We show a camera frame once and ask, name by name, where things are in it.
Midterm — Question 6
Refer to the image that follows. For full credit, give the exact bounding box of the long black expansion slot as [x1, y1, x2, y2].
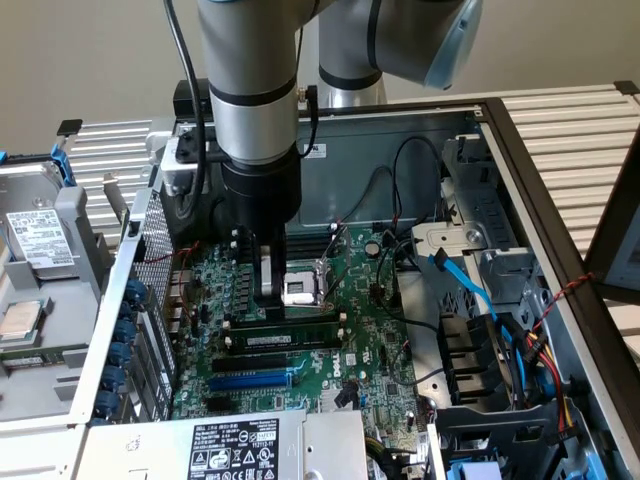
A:
[211, 353, 290, 374]

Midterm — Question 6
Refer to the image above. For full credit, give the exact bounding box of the green RAM stick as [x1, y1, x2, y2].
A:
[230, 323, 344, 350]
[0, 351, 66, 368]

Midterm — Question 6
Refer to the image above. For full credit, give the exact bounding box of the black cable with gold connector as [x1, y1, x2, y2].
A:
[297, 84, 321, 157]

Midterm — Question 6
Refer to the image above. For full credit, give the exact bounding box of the black camera cable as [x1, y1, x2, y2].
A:
[163, 0, 210, 221]

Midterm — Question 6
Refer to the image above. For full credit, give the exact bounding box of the black fan shroud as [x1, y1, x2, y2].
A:
[437, 312, 524, 407]

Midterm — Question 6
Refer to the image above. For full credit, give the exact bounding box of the red black twisted wire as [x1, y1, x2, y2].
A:
[532, 272, 594, 334]

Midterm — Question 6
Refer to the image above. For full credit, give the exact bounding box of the silver disk bay cage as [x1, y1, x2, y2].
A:
[409, 124, 546, 351]

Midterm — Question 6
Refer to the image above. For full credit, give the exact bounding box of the blue slot retainer clip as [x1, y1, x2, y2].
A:
[108, 342, 132, 368]
[124, 278, 147, 305]
[115, 318, 139, 345]
[93, 390, 121, 417]
[101, 366, 126, 392]

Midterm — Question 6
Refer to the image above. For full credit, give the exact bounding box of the silver CPU chip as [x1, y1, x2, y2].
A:
[0, 302, 44, 346]

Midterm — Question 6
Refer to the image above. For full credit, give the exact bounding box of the long black looped wire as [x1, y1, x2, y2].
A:
[392, 137, 446, 231]

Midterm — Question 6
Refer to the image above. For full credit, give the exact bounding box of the green Dell motherboard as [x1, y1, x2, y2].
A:
[169, 227, 436, 431]

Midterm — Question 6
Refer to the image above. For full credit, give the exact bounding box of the black box behind case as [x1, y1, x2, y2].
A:
[172, 78, 214, 121]

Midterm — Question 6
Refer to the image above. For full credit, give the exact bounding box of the silver hard disk with label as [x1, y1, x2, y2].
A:
[0, 162, 81, 279]

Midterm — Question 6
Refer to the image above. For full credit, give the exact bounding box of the black plastic drive bracket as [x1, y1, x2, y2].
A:
[429, 402, 571, 480]

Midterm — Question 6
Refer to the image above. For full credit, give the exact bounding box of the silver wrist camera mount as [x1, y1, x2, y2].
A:
[159, 130, 224, 197]

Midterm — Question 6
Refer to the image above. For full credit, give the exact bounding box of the dark framed panel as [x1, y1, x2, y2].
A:
[584, 144, 640, 304]

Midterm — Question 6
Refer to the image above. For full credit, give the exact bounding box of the silver power supply with label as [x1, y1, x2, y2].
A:
[74, 409, 369, 480]

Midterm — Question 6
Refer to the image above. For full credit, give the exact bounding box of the pale blue plastic block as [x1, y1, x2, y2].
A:
[447, 459, 506, 480]

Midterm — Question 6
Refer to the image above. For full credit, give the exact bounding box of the thin red wire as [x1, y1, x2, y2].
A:
[144, 241, 201, 321]

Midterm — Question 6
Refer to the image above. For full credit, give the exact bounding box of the short black looped wire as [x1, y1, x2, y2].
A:
[344, 166, 396, 224]

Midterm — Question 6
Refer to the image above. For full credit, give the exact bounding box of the coloured power wire bundle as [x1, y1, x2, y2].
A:
[497, 314, 576, 436]

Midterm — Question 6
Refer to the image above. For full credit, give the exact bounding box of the CPU socket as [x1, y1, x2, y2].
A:
[283, 264, 331, 314]

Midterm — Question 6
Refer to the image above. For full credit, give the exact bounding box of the blue expansion slot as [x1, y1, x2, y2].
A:
[208, 370, 294, 393]

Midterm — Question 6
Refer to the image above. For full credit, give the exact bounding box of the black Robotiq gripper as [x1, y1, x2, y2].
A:
[219, 154, 304, 321]

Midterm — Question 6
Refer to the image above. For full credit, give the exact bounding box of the open metal PC case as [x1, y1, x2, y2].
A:
[69, 97, 640, 480]

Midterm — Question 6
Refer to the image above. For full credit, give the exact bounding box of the grey parts rack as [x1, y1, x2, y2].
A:
[0, 149, 119, 426]

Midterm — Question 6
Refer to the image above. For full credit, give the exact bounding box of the silver expansion card bracket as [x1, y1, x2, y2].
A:
[102, 172, 132, 236]

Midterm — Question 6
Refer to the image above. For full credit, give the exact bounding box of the blue SATA wire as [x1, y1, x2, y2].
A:
[428, 247, 514, 346]

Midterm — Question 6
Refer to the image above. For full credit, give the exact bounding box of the black curved wire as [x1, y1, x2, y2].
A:
[377, 239, 441, 331]

